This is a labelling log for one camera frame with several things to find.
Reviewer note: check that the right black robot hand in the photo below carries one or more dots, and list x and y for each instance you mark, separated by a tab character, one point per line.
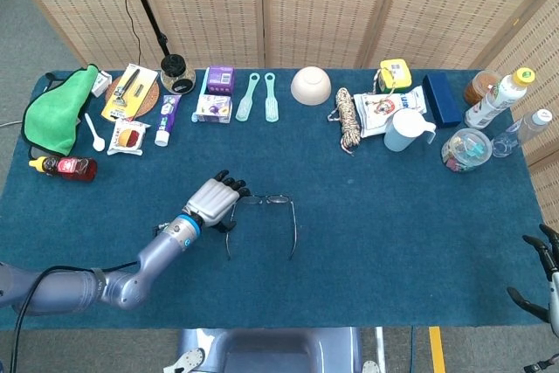
555	294

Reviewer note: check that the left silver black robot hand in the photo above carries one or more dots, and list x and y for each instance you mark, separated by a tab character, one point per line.
209	200

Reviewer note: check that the thin metal frame eyeglasses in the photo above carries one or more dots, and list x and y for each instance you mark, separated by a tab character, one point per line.
275	200

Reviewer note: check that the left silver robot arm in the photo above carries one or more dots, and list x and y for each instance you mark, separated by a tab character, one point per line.
87	290

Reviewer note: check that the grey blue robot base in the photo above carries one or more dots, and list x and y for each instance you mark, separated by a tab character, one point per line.
271	351

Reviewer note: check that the white carton with purple print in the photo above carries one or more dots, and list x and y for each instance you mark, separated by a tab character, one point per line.
214	108

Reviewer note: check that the purple toothpaste tube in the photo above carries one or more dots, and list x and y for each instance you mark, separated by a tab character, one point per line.
168	115

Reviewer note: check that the mint green scrub brush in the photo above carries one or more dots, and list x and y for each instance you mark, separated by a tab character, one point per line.
243	108
271	108

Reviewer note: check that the white snack packet red print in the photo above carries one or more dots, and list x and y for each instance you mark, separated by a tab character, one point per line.
129	137

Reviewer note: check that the round woven coaster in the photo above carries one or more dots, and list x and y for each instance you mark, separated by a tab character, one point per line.
153	100

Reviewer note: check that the purple cardboard box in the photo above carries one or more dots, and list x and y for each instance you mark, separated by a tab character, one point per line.
220	80

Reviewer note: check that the white plastic spoon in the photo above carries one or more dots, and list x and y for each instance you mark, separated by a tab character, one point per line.
99	144

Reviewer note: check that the glass jar with black lid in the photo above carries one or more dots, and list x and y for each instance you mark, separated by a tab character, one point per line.
177	76

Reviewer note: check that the yellow floor tape strip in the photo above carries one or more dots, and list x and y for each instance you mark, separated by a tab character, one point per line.
436	351

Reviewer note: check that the razor on yellow card pack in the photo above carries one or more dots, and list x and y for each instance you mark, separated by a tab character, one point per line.
131	93

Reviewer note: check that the red sauce bottle yellow cap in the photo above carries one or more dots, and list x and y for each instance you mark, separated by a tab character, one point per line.
74	168

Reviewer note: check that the cream upturned bowl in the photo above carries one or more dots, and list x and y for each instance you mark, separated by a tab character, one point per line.
310	87

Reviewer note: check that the small white cardboard box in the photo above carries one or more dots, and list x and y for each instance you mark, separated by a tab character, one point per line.
101	84

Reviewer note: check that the clear plastic water bottle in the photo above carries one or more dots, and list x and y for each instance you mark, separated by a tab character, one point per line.
519	130

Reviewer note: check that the clear jar of coloured clips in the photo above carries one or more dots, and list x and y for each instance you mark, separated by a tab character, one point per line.
465	150

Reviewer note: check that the green microfiber cloth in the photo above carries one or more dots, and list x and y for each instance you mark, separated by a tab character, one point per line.
52	115

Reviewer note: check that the white printed plastic bag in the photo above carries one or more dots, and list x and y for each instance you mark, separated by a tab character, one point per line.
375	111

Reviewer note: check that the drink bottle with yellow cap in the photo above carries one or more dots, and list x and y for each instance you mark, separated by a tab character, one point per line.
493	104

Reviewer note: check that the black stand pole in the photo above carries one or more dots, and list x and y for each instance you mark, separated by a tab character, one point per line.
146	6

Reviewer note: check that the pale blue plastic pitcher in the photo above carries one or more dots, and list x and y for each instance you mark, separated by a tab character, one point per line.
404	133

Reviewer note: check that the clear jar with brown contents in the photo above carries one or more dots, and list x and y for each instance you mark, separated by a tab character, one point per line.
478	89

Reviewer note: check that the dark blue rectangular box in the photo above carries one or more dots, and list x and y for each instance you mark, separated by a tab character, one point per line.
443	102

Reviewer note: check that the woven bamboo folding screen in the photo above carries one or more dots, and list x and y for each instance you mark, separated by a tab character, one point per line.
319	6

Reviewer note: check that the yellow green lidded box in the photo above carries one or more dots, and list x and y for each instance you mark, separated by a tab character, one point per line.
395	76

